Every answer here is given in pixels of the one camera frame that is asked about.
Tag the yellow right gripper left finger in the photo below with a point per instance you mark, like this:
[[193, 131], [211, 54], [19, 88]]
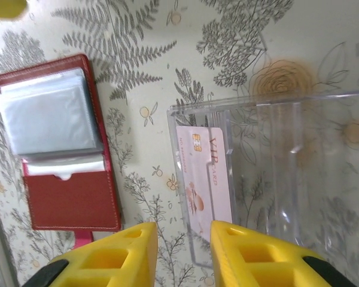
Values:
[[107, 263]]

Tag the red leather card holder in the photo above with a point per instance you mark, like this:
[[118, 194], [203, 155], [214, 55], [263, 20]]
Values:
[[71, 203]]

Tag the floral tablecloth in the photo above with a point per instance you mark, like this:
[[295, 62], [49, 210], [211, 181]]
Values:
[[137, 30]]

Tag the pink VIP card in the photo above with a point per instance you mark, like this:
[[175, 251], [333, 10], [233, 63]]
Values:
[[197, 179]]

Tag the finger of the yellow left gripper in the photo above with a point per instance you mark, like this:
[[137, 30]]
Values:
[[3, 7]]

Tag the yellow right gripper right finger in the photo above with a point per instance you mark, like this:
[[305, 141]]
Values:
[[257, 263]]

